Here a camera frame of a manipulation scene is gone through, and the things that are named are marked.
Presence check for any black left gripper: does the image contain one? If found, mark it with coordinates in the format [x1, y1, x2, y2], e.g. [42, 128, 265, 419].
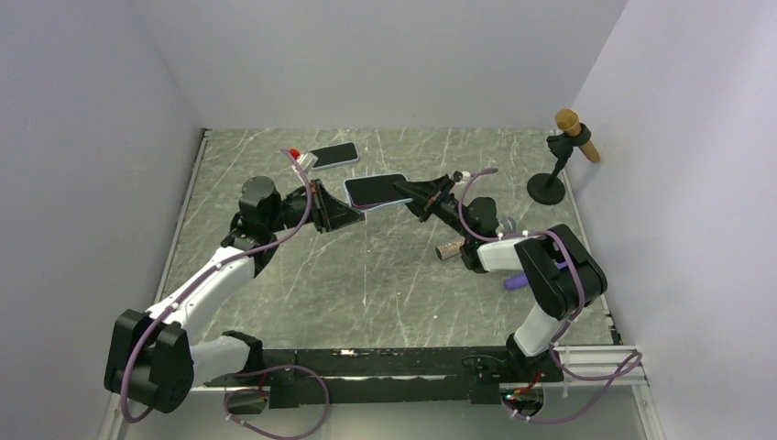
[266, 178, 364, 233]

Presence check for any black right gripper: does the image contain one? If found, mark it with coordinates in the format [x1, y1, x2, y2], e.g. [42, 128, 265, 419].
[391, 176, 475, 242]

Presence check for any black phone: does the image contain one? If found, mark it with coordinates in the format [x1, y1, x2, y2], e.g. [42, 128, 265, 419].
[311, 142, 360, 170]
[344, 173, 411, 211]

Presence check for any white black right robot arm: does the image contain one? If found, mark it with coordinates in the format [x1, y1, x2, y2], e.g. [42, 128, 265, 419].
[394, 175, 607, 381]

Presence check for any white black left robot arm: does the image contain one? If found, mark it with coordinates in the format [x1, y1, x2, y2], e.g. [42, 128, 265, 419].
[104, 176, 365, 413]

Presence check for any black phone in lilac case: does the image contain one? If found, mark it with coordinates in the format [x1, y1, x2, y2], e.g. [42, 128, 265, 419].
[311, 142, 360, 170]

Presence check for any glitter rhinestone microphone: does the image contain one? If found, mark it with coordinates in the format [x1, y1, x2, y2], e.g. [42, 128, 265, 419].
[435, 217, 519, 262]

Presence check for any black round mic stand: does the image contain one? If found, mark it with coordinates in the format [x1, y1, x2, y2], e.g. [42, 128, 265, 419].
[527, 124, 591, 205]

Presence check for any purple microphone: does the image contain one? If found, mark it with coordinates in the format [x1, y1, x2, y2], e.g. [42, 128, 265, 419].
[503, 262, 567, 291]

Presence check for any gold microphone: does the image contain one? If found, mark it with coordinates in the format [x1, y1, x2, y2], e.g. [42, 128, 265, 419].
[554, 108, 601, 163]

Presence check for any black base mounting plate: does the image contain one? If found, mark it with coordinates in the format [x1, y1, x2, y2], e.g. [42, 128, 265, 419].
[206, 346, 564, 409]

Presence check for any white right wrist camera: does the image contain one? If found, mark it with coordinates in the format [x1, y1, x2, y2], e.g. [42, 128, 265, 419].
[451, 170, 471, 185]

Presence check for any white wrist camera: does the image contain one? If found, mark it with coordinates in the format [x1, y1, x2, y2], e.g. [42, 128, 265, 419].
[451, 170, 471, 185]
[289, 148, 318, 172]

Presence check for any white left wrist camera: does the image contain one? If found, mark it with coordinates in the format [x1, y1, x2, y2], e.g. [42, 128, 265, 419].
[289, 148, 318, 172]

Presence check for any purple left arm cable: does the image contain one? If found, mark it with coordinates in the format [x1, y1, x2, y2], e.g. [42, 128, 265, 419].
[120, 148, 330, 440]

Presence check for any aluminium frame rail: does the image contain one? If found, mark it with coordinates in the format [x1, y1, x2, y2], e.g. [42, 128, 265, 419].
[190, 346, 643, 391]

